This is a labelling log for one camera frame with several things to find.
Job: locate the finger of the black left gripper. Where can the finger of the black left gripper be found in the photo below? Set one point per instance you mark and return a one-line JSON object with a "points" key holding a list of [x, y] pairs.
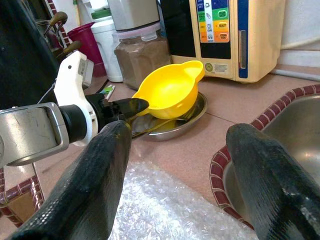
{"points": [[132, 107]]}

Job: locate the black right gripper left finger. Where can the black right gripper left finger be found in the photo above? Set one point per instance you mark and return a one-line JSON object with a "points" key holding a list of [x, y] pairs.
{"points": [[82, 190]]}

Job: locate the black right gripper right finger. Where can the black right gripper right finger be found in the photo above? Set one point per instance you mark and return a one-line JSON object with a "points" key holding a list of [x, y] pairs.
{"points": [[275, 190]]}

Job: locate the shallow steel dish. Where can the shallow steel dish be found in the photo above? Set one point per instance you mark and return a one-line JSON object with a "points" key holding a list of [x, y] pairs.
{"points": [[180, 130]]}

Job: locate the clear jar brown powder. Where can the clear jar brown powder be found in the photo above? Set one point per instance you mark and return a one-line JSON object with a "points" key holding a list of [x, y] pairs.
{"points": [[142, 60]]}

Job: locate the white container green lid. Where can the white container green lid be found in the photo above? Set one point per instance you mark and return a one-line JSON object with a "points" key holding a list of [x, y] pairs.
{"points": [[107, 55]]}

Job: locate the magenta plastic cup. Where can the magenta plastic cup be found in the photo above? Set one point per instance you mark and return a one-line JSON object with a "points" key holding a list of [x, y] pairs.
{"points": [[86, 45]]}

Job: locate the large steel sink basin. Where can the large steel sink basin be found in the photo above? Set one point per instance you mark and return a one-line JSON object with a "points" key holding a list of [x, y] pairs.
{"points": [[297, 120]]}

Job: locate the clear bubble wrap sheet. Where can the clear bubble wrap sheet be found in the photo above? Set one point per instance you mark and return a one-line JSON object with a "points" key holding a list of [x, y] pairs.
{"points": [[162, 207]]}

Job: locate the grey white canister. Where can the grey white canister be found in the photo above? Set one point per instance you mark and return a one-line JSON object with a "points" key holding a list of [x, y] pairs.
{"points": [[135, 12]]}

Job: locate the black electric kettle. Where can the black electric kettle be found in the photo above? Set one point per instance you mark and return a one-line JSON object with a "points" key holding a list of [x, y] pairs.
{"points": [[22, 55]]}

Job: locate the white counter tube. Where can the white counter tube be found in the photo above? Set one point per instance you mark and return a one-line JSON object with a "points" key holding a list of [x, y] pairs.
{"points": [[295, 75]]}

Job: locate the cream water ionizer appliance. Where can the cream water ionizer appliance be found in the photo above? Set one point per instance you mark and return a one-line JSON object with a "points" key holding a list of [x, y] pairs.
{"points": [[257, 50]]}

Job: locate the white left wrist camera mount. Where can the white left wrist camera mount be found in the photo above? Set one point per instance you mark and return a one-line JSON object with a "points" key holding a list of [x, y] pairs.
{"points": [[72, 85]]}

